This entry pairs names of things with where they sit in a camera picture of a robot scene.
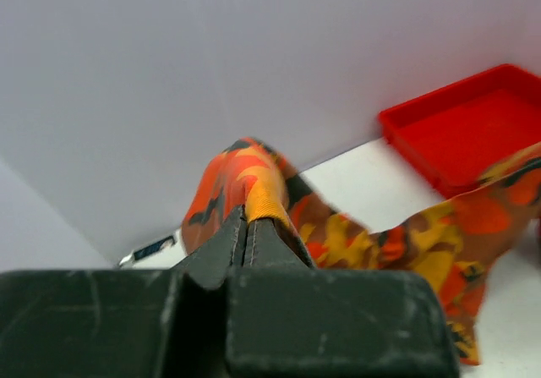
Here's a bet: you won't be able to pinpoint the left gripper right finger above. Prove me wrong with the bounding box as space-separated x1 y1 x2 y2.
225 219 460 377

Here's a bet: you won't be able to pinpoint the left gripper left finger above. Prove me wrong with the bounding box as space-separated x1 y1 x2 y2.
1 211 247 377

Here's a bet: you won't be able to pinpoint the orange camouflage trousers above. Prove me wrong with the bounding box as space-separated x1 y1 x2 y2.
181 137 540 365

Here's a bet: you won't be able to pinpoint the small label sticker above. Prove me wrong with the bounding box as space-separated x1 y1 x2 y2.
117 235 177 268

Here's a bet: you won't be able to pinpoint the red plastic bin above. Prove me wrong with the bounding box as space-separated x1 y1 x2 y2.
378 64 540 198

